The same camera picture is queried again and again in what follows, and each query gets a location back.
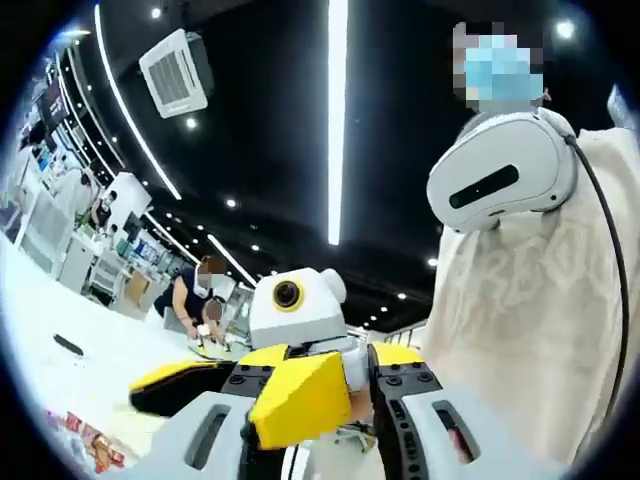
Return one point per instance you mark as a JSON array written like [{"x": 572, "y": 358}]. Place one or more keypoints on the store display shelves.
[{"x": 45, "y": 210}]

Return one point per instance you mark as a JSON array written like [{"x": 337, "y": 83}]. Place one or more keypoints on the person in beige top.
[{"x": 525, "y": 325}]

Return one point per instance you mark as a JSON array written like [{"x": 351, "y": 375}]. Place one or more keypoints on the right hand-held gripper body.
[{"x": 315, "y": 320}]

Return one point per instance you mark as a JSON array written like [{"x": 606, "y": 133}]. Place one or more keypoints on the white VR headset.
[{"x": 500, "y": 150}]

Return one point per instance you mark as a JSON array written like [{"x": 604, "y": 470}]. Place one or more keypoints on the short ceiling light strip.
[{"x": 232, "y": 260}]

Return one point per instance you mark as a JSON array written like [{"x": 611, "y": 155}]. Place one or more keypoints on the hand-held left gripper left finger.
[{"x": 195, "y": 435}]

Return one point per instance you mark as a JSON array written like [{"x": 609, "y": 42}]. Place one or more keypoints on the white hanging sign board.
[{"x": 127, "y": 197}]

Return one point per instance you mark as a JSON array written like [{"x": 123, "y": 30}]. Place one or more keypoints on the pile of red snack packets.
[{"x": 87, "y": 442}]

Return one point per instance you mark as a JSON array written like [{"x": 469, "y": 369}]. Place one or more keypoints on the curved ceiling light strip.
[{"x": 125, "y": 110}]

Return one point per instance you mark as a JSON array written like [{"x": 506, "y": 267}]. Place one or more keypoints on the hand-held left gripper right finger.
[{"x": 425, "y": 430}]

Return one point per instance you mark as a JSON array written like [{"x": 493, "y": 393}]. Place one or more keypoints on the straight ceiling light strip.
[{"x": 336, "y": 125}]

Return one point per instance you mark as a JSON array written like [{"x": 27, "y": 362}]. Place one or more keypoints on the round tray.
[{"x": 215, "y": 350}]

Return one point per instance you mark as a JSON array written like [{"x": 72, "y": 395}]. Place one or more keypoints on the small black flat object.
[{"x": 68, "y": 345}]

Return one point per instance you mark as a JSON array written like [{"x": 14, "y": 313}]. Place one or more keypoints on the white ceiling air conditioner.
[{"x": 175, "y": 75}]

